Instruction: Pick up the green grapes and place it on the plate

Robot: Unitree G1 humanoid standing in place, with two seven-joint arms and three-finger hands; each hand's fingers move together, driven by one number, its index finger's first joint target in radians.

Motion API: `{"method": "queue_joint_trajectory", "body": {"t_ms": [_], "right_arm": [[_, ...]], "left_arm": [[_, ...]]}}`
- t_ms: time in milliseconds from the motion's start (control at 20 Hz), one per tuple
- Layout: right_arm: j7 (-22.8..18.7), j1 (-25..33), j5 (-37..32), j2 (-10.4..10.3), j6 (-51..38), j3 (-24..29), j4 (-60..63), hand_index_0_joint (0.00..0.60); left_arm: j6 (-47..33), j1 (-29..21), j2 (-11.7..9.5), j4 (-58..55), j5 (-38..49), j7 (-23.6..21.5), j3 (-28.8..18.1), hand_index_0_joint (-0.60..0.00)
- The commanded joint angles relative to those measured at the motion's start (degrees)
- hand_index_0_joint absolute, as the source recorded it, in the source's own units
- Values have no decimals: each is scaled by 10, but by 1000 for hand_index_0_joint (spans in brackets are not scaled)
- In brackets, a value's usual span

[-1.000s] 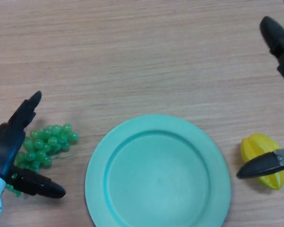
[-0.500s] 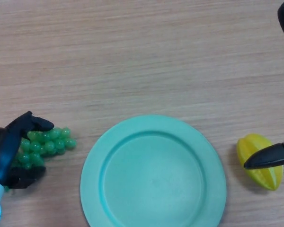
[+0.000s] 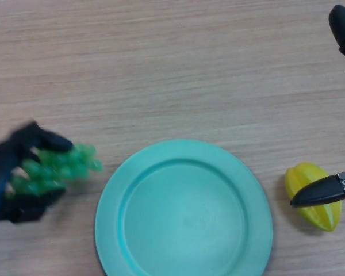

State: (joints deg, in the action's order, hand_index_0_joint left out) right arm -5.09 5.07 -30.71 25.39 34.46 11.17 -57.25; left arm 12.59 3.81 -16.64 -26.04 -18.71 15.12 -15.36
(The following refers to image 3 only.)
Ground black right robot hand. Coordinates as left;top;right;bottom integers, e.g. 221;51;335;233
289;4;345;208

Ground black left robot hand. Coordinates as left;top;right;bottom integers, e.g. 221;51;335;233
0;122;74;225

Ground green grape bunch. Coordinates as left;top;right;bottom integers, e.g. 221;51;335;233
5;143;104;200

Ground green round plate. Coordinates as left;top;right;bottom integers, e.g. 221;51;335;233
94;140;273;276

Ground yellow starfruit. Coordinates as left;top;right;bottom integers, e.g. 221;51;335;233
284;162;342;232

